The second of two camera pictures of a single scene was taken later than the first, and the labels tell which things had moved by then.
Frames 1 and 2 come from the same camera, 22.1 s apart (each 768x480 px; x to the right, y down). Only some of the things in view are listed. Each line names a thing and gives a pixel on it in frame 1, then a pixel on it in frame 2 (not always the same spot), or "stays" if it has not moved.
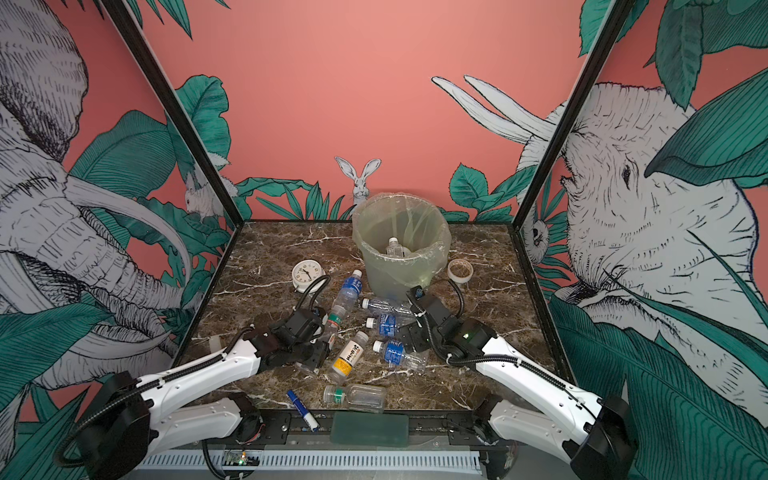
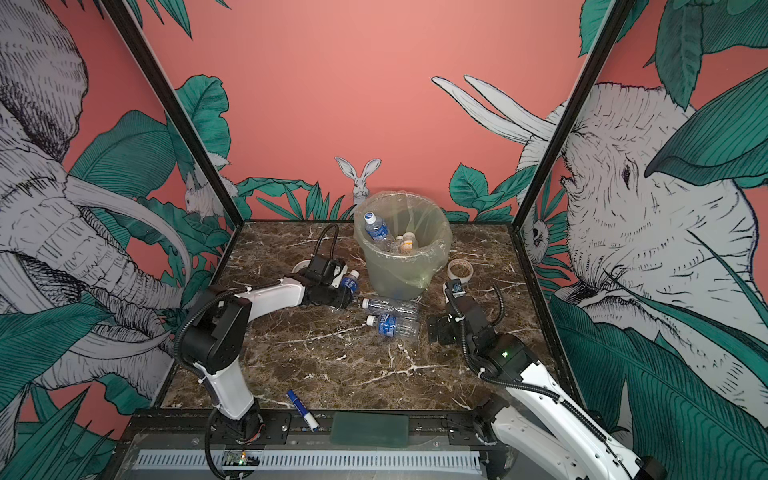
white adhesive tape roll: [459, 270] stays
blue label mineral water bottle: [395, 353] to [377, 229]
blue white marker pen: [304, 411] stays
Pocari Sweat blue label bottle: [386, 324] stays
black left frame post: [168, 96] stays
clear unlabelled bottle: [384, 305] stays
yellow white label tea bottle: [350, 354] to [409, 244]
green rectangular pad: [370, 429] stays
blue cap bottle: [348, 293] stays
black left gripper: [319, 356] to [342, 298]
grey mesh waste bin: [421, 226] stays
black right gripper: [415, 330] to [444, 322]
